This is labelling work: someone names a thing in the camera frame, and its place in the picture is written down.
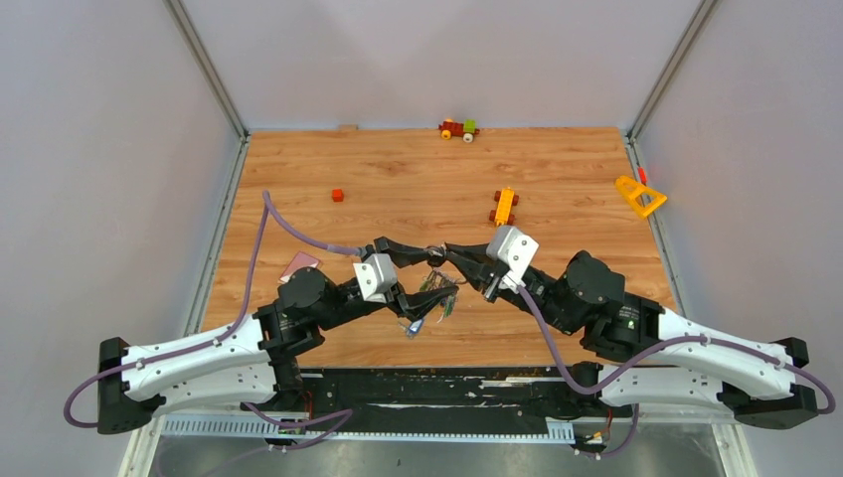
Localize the yellow triangular toy piece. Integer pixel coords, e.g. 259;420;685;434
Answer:
614;176;668;220

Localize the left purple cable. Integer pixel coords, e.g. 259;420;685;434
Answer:
64;190;365;453

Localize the yellow brown toy car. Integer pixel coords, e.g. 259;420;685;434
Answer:
489;187;520;227

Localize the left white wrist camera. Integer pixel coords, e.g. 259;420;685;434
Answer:
353;253;398;304

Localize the keyring with colourful keys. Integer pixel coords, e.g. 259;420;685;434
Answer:
403;243;463;339

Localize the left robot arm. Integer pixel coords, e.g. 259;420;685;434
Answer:
94;238;456;435

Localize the grey cable duct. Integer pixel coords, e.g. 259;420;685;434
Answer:
161;414;577;444

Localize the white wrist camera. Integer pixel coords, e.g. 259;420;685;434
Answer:
353;253;398;304
487;226;539;291

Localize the pink card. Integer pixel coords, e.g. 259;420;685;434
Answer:
278;251;321;284

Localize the red green toy car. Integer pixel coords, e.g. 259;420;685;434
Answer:
437;118;481;143

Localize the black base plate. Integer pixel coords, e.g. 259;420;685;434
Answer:
258;367;632;435

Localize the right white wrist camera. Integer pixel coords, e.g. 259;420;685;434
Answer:
487;226;539;291

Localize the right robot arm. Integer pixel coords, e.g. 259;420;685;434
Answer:
443;236;836;430

